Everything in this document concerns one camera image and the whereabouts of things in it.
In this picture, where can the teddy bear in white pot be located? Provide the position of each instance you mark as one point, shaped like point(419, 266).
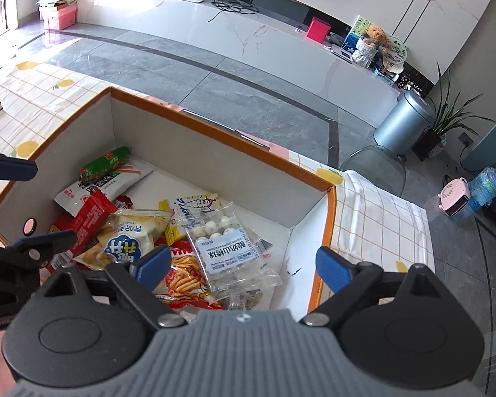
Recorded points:
point(370, 45)

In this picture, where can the silver trash can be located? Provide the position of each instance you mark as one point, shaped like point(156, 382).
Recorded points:
point(405, 124)

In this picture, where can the small red box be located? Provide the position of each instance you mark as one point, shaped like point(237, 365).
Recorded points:
point(318, 31)

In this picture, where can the red packet with white label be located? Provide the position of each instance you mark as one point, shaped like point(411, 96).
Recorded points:
point(91, 215)

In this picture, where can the yellow white snack packet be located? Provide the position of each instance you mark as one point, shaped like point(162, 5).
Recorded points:
point(192, 209)

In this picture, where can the lemon print tablecloth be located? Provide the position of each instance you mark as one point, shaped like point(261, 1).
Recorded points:
point(376, 215)

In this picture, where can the long leaf potted plant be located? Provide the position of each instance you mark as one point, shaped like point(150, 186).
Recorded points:
point(450, 120)

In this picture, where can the blue water bottle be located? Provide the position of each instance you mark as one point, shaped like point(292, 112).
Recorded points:
point(487, 186)

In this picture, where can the wall socket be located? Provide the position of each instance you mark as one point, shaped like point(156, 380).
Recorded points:
point(465, 139)

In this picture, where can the round printed fan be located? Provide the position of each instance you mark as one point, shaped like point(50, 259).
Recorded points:
point(396, 51)

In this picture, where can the clear packet of white balls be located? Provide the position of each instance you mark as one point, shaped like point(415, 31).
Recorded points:
point(227, 248)

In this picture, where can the green sausage stick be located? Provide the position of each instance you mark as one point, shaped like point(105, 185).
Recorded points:
point(105, 162)

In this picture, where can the pink heater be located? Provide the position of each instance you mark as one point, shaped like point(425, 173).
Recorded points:
point(455, 196)

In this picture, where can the pink storage box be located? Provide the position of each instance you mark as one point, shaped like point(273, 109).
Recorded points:
point(61, 17)

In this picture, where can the round glass table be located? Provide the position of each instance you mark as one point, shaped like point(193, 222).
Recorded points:
point(374, 169)

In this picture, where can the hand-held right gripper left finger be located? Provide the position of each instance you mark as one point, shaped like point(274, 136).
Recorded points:
point(153, 265)

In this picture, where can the white cloud print chip bag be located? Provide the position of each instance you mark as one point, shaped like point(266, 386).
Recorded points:
point(126, 240)

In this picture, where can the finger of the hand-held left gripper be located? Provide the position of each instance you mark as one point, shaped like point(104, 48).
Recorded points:
point(12, 169)
point(45, 245)

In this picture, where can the clear bag of brown snacks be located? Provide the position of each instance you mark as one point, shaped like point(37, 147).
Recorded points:
point(246, 300)

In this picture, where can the orange cardboard box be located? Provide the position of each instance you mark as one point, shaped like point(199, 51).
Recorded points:
point(215, 161)

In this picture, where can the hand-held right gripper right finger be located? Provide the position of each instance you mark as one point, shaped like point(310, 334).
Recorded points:
point(334, 269)

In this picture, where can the white marble console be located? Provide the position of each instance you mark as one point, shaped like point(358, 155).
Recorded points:
point(252, 49)

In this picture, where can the red yellow fries snack bag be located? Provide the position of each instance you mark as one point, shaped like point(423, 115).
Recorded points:
point(188, 273)

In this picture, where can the green picture card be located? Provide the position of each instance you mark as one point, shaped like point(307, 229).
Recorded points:
point(353, 37)

